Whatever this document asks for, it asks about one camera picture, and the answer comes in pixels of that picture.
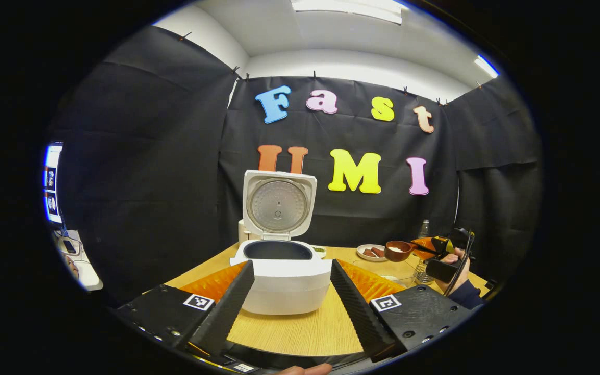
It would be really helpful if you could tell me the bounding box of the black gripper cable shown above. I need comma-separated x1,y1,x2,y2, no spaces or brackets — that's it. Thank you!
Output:
443,229,476,297

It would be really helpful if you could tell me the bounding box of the clear plastic container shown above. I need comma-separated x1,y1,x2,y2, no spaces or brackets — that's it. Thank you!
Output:
352,259,420,289

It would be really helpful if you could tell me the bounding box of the metal wire chopstick holder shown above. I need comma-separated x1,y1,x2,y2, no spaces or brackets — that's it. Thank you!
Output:
414,259,435,284

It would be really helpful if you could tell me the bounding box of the long ceiling light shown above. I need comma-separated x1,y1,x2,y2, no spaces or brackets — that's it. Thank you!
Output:
291,0,403,25

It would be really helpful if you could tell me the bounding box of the brown wooden spoon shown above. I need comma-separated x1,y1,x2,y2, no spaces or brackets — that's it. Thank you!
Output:
384,240,439,263

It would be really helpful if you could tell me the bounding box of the white side desk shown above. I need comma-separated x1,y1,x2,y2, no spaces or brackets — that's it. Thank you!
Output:
53,229,104,291

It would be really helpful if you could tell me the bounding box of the white rice cooker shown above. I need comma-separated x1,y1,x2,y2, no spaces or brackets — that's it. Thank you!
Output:
230,170,333,316

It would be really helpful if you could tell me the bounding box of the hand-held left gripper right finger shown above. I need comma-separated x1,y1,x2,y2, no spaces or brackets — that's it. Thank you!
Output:
330,259,475,364

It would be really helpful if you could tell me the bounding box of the small ceiling light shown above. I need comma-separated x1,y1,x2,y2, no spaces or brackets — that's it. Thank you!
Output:
474,55,499,79

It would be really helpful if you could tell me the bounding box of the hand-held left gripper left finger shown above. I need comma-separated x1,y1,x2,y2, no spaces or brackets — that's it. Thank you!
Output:
115,260,255,357

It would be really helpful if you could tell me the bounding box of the white round plate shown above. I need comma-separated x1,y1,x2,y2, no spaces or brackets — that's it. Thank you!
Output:
356,244,388,262

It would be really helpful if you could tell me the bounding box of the computer monitor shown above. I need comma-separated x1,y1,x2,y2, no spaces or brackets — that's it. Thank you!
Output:
43,143,65,226

